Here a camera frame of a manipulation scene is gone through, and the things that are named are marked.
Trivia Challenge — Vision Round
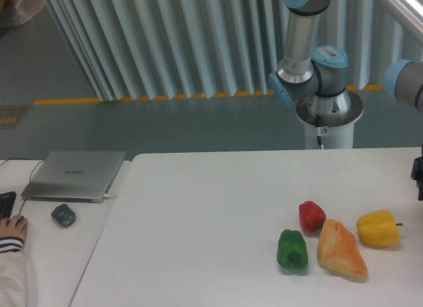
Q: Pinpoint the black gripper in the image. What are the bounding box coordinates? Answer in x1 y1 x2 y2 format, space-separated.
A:
410 155 423 201

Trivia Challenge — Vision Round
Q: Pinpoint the orange triangular bread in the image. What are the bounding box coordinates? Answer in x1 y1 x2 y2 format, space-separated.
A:
317 219 368 281

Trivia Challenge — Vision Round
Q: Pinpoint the white sleeved forearm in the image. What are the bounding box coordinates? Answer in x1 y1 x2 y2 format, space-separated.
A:
1 237 26 306

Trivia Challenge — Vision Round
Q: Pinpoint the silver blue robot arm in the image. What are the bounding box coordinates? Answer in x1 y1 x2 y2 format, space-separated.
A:
268 0 422 150

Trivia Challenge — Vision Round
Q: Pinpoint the person's hand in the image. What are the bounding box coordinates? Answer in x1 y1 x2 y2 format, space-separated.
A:
0 217 28 243

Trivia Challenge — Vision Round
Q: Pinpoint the yellow bell pepper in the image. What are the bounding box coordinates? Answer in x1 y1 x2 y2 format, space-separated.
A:
356 210 402 247

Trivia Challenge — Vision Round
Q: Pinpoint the red bell pepper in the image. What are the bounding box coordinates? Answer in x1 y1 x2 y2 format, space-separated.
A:
299 200 327 234

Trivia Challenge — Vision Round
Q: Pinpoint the green bell pepper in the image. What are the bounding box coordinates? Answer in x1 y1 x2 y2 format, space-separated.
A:
276 230 308 270

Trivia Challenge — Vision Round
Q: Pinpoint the white folding screen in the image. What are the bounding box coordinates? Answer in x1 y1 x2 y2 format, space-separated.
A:
44 0 422 101

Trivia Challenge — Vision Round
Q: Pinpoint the silver closed laptop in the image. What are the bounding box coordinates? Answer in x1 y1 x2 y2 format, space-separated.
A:
21 151 126 202

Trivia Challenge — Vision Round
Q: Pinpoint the black keyboard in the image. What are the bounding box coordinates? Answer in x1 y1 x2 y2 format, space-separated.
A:
0 191 17 220

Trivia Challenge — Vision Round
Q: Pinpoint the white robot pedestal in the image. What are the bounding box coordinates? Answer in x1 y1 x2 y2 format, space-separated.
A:
302 122 354 150

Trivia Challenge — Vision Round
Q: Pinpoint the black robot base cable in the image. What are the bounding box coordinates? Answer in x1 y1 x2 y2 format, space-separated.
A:
315 113 325 150

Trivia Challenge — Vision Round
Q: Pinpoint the black mouse cable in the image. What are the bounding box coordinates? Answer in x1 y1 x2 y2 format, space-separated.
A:
0 157 46 218

